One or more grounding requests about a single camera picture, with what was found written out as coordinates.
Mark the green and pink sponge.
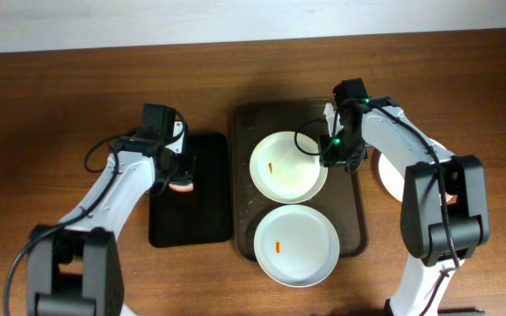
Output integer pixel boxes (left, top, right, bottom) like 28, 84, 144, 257
168, 179, 194, 193

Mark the white plate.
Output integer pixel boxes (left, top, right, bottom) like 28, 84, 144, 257
253, 205, 340, 288
377, 138, 453, 202
249, 131, 328, 204

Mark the white plate top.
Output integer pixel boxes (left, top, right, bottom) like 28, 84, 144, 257
249, 131, 328, 204

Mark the white plate bottom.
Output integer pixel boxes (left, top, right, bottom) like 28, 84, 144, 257
253, 205, 340, 288

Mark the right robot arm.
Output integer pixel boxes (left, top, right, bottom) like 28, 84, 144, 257
318, 78, 490, 315

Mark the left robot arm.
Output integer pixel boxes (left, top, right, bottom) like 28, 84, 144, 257
21, 104, 195, 315

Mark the brown serving tray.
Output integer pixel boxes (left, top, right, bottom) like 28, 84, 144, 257
229, 98, 368, 261

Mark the black small tray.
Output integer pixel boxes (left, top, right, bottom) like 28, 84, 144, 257
148, 133, 233, 248

